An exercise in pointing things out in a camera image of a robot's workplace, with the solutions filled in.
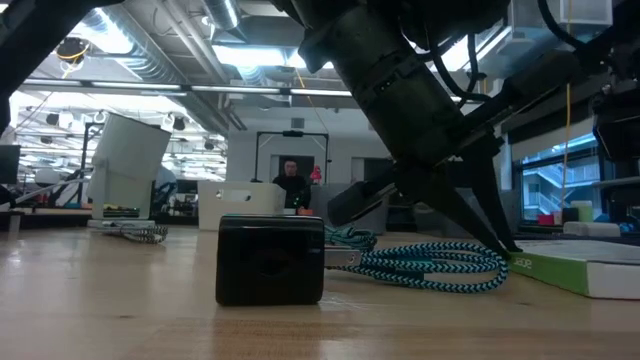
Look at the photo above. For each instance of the person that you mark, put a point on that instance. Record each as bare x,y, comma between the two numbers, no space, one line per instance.
292,187

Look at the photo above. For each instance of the black cube charger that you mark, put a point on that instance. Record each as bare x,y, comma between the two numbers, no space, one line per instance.
270,260

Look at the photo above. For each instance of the red figurine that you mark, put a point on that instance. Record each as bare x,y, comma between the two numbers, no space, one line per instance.
316,175

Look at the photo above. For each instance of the dark monitor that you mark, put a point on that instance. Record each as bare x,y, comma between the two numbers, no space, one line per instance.
9,164

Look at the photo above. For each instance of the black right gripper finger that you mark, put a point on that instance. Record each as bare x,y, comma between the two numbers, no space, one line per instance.
492,190
445,200

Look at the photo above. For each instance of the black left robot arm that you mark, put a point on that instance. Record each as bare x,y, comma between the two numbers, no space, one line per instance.
25,30

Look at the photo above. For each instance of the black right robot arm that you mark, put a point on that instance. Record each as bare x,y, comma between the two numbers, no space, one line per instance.
620,125

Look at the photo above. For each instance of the dark translucent plastic bin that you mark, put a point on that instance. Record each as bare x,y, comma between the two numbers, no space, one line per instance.
400,220
322,210

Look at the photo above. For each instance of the black stand frame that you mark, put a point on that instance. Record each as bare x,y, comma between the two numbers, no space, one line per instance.
292,133

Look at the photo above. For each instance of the green container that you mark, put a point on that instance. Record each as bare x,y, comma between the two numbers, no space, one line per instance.
582,212

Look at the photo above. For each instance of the white plastic bin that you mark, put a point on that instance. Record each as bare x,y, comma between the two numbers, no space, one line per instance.
240,205

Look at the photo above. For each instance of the white block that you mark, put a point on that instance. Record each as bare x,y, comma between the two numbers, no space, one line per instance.
592,229

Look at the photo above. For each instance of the red container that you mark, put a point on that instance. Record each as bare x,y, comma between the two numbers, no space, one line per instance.
545,220

